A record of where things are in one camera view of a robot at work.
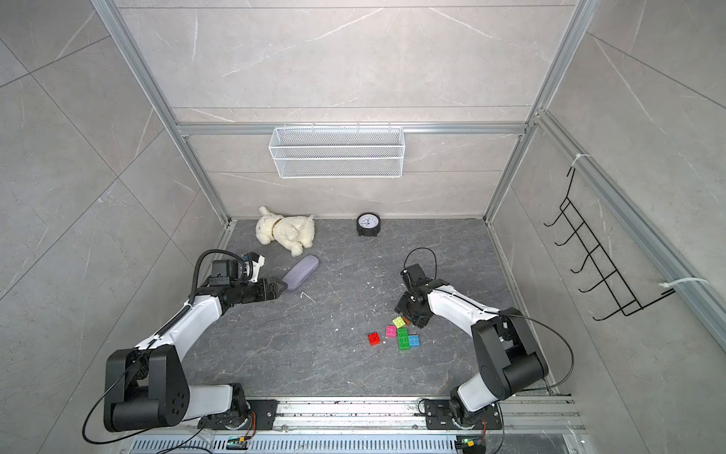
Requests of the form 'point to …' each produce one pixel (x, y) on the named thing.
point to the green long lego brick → (404, 339)
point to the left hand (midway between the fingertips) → (276, 283)
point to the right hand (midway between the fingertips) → (404, 312)
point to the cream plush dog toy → (294, 233)
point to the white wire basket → (337, 152)
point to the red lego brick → (373, 339)
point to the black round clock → (368, 224)
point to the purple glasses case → (301, 270)
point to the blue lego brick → (415, 340)
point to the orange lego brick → (406, 321)
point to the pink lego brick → (391, 331)
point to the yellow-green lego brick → (399, 322)
